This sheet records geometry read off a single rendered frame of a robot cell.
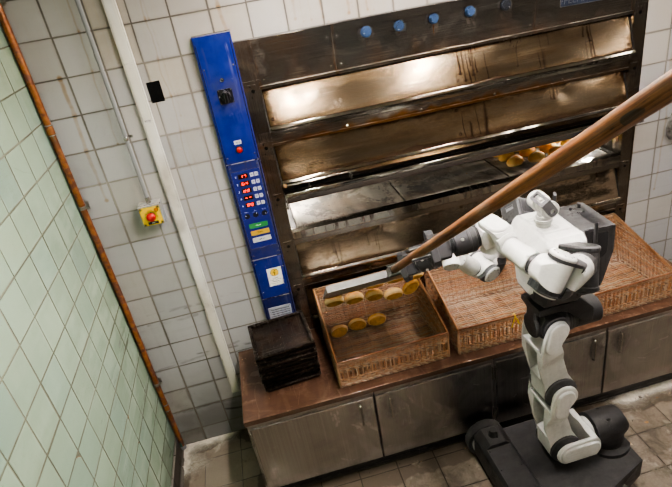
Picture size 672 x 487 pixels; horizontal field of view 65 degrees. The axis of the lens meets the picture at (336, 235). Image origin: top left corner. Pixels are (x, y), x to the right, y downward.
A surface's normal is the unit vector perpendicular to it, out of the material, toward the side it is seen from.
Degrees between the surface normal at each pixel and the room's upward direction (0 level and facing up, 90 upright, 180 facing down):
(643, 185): 90
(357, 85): 70
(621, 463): 0
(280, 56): 90
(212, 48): 90
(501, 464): 0
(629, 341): 90
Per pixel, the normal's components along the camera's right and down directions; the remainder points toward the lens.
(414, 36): 0.21, 0.43
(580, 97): 0.14, 0.11
